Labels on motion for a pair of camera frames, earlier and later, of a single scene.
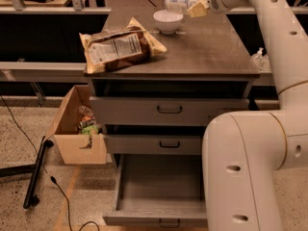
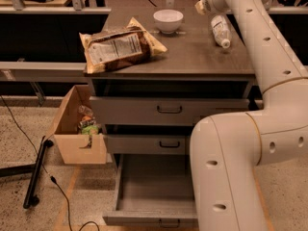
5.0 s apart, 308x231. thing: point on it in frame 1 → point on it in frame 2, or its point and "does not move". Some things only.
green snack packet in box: x=89 y=130 does not move
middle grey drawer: x=153 y=144 does not move
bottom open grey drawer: x=159 y=191 does not move
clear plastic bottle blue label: x=179 y=3 → x=221 y=31
